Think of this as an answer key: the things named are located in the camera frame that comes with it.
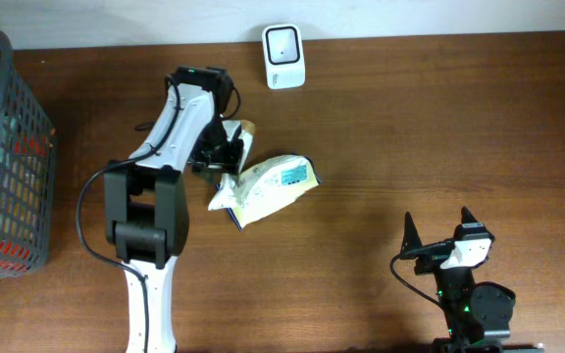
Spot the dark grey plastic basket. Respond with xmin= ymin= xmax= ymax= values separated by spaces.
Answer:
xmin=0 ymin=30 xmax=58 ymax=278

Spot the orange red snack bag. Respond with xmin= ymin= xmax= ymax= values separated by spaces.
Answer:
xmin=0 ymin=136 xmax=53 ymax=277

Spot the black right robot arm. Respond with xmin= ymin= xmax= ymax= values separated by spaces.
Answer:
xmin=394 ymin=207 xmax=516 ymax=352

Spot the cream snack bag blue label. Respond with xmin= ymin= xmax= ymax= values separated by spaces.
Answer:
xmin=208 ymin=154 xmax=322 ymax=230

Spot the white barcode scanner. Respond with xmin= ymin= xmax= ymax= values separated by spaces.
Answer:
xmin=261 ymin=24 xmax=306 ymax=90

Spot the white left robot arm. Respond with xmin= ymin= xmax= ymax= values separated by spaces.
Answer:
xmin=104 ymin=66 xmax=245 ymax=352

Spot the white tube with gold cap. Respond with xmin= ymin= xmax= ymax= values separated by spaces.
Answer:
xmin=220 ymin=120 xmax=256 ymax=186

